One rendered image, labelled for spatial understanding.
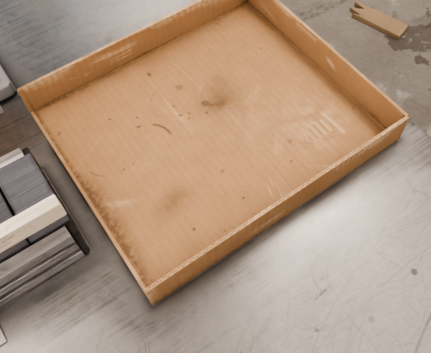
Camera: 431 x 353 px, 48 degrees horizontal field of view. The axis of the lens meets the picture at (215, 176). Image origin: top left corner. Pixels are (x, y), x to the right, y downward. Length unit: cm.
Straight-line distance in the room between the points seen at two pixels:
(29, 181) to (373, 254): 32
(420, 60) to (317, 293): 146
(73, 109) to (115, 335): 25
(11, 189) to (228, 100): 24
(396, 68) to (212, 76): 128
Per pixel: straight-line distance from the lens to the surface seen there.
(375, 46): 184
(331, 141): 51
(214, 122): 52
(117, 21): 64
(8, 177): 47
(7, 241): 41
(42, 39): 64
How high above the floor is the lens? 125
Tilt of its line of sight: 60 degrees down
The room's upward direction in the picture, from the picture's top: 2 degrees counter-clockwise
